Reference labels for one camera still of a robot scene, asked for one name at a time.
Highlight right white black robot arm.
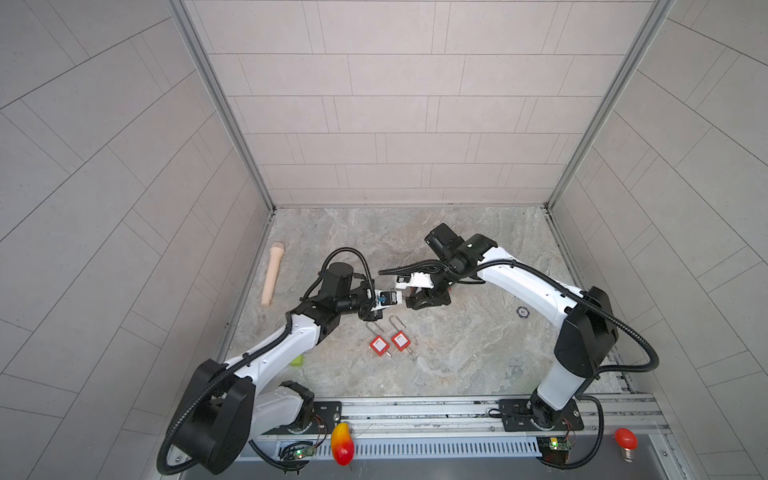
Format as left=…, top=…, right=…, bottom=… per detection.
left=381, top=224, right=660, bottom=431

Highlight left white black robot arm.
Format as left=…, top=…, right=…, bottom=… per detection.
left=156, top=249, right=378, bottom=476

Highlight red padlock middle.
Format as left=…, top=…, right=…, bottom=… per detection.
left=388, top=315, right=418, bottom=361

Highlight red padlock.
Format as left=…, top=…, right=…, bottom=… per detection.
left=388, top=315, right=418, bottom=361
left=364, top=321, right=392, bottom=357

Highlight red padlock far left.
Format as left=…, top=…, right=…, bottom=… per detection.
left=364, top=321, right=392, bottom=357

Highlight green cube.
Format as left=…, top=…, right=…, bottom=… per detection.
left=290, top=354, right=306, bottom=368

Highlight beige toy microphone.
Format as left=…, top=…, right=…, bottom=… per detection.
left=260, top=242, right=285, bottom=307

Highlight yellow red mango toy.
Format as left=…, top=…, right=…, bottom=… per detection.
left=331, top=422, right=355, bottom=466

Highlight right circuit board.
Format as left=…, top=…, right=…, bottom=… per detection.
left=536, top=436, right=573, bottom=465

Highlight circuit board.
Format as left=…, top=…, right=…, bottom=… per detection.
left=536, top=436, right=573, bottom=465
left=279, top=441, right=317, bottom=469

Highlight left circuit board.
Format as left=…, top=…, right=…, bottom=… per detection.
left=279, top=441, right=317, bottom=469

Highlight red light bulb toy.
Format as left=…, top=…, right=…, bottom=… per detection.
left=614, top=428, right=639, bottom=463

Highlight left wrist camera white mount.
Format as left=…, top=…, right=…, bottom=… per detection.
left=366, top=290, right=403, bottom=321

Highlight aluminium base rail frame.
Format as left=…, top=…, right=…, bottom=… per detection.
left=158, top=392, right=685, bottom=480

